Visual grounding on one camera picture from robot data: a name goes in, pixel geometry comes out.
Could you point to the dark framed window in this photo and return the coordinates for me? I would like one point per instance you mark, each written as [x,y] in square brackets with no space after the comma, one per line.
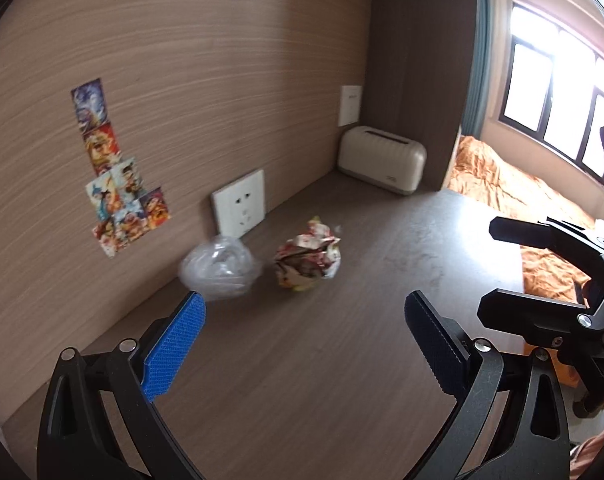
[531,85]

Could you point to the orange bedspread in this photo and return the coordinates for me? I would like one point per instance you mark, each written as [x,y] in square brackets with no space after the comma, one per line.
[496,175]

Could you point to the teal curtain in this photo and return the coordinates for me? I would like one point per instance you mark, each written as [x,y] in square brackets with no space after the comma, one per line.
[479,60]

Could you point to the person's right forearm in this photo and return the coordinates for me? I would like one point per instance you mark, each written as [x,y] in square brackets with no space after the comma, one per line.
[601,457]

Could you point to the colourful snack wrapper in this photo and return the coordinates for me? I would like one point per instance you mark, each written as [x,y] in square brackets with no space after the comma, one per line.
[307,260]

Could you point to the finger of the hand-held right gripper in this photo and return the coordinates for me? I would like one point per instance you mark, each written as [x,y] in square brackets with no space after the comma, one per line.
[521,307]
[531,232]

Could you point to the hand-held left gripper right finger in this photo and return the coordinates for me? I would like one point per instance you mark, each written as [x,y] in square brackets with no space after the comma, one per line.
[434,345]

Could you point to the clear plastic bag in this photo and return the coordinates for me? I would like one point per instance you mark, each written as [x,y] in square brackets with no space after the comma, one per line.
[217,265]

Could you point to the white wall plate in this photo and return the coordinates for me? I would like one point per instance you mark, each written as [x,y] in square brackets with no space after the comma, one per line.
[349,105]

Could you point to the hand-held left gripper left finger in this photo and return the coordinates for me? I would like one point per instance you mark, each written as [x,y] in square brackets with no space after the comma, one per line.
[174,350]

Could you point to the cluster of cartoon stickers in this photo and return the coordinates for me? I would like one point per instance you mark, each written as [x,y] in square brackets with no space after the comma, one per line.
[102,145]

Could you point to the white wall socket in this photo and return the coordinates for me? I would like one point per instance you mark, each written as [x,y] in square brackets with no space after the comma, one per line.
[239,205]

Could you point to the cream ribbed box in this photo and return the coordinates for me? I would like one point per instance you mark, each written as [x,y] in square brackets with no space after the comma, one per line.
[381,160]

